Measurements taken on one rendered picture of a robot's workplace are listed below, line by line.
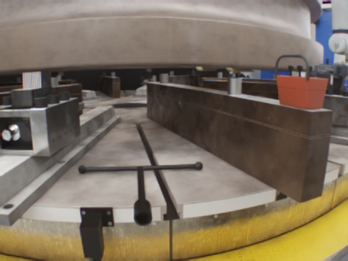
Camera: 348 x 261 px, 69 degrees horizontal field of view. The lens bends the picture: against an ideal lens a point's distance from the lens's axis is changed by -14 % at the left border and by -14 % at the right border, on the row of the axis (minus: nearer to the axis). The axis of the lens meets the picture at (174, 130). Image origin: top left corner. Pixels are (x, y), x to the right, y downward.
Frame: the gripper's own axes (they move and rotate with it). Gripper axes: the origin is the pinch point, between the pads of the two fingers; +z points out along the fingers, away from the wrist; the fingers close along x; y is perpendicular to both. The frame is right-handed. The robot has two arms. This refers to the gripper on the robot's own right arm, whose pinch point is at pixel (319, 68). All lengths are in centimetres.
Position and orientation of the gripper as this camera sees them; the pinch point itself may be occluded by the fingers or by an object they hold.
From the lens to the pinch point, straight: 133.2
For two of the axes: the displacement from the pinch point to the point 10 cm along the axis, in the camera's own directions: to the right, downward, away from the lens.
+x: 3.7, 2.0, -9.1
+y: 0.0, -9.8, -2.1
